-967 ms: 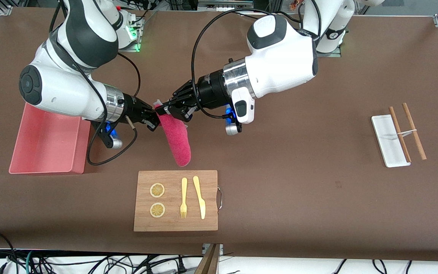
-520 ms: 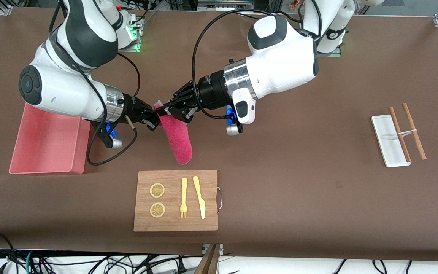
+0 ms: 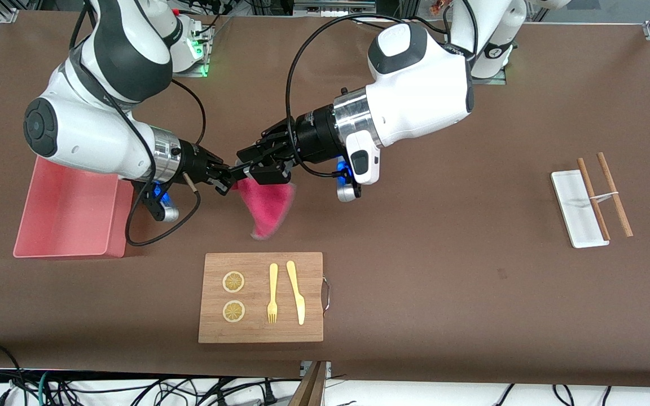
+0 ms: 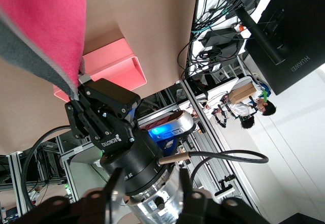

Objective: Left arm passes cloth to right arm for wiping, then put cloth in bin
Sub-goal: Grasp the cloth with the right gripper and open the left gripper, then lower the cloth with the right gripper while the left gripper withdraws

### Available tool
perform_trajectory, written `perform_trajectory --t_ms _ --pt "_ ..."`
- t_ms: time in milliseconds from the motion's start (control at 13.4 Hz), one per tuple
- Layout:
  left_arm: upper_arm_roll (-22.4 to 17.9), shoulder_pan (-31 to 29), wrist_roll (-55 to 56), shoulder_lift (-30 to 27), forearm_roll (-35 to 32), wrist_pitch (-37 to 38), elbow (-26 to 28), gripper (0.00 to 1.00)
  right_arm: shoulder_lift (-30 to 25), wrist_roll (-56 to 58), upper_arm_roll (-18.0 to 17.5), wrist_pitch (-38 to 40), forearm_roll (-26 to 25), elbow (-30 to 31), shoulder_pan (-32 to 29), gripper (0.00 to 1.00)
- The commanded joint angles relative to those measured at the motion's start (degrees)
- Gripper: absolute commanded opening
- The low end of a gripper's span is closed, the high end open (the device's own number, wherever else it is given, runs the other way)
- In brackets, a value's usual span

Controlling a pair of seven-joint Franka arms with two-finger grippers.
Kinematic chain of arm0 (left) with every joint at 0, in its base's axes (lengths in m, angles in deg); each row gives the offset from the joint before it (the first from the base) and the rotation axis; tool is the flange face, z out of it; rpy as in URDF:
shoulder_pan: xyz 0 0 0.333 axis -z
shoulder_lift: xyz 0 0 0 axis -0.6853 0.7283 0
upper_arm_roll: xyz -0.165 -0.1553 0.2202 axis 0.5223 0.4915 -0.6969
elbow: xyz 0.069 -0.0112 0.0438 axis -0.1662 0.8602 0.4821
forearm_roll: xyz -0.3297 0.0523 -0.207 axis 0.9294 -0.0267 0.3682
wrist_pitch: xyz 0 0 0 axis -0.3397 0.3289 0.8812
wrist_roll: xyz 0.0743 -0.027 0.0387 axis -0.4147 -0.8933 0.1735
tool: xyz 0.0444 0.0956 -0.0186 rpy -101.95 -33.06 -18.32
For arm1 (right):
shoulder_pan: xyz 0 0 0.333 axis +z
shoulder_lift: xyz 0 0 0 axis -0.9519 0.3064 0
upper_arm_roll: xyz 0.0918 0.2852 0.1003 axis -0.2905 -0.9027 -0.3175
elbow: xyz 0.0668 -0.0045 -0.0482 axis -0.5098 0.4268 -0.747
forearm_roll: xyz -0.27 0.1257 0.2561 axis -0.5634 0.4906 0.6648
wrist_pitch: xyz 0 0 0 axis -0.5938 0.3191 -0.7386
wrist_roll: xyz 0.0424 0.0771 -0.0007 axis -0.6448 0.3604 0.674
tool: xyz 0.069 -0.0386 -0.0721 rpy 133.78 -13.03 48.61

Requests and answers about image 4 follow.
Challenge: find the pink cloth with grey edge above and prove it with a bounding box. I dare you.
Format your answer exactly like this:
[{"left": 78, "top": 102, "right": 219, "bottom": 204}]
[{"left": 0, "top": 0, "right": 87, "bottom": 101}]

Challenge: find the person in white shirt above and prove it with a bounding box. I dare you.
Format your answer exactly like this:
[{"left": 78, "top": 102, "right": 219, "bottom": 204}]
[{"left": 214, "top": 95, "right": 277, "bottom": 124}]

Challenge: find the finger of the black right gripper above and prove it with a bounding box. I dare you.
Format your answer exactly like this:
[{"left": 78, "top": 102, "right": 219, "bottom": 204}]
[
  {"left": 64, "top": 99, "right": 88, "bottom": 140},
  {"left": 78, "top": 73, "right": 141, "bottom": 138}
]

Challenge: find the black right camera cable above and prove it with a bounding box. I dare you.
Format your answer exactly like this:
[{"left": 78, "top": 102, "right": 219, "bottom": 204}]
[{"left": 21, "top": 125, "right": 72, "bottom": 212}]

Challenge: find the black haired person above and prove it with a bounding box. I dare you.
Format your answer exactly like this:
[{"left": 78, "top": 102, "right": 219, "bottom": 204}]
[{"left": 240, "top": 116, "right": 255, "bottom": 130}]

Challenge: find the black Huawei monitor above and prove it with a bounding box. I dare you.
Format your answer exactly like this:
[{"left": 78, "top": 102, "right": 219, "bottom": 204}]
[{"left": 235, "top": 0, "right": 325, "bottom": 95}]

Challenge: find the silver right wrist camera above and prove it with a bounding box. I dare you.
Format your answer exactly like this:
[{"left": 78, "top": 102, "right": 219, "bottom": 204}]
[{"left": 141, "top": 109, "right": 197, "bottom": 156}]

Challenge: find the cardboard box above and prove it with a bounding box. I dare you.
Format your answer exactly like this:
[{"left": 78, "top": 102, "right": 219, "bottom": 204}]
[{"left": 228, "top": 82, "right": 257, "bottom": 103}]

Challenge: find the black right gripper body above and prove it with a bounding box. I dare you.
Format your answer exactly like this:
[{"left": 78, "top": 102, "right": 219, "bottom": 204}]
[{"left": 87, "top": 122, "right": 176, "bottom": 197}]

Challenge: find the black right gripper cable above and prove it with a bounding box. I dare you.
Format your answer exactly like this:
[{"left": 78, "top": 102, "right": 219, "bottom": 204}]
[{"left": 157, "top": 149, "right": 269, "bottom": 184}]

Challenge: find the black power adapter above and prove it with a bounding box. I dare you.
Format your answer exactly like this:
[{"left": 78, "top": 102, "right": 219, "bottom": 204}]
[{"left": 200, "top": 29, "right": 245, "bottom": 57}]

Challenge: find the pink plastic bin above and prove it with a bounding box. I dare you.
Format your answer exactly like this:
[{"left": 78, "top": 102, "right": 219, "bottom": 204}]
[{"left": 53, "top": 38, "right": 147, "bottom": 103}]

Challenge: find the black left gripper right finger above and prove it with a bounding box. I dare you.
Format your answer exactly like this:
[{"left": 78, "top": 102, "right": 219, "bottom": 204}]
[{"left": 179, "top": 168, "right": 270, "bottom": 224}]

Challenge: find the brown table cover sheet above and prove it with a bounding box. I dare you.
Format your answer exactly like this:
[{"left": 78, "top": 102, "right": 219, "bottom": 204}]
[{"left": 0, "top": 0, "right": 201, "bottom": 156}]

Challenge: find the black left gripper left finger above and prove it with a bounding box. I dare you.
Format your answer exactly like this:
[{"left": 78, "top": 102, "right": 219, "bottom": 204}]
[{"left": 0, "top": 167, "right": 123, "bottom": 224}]

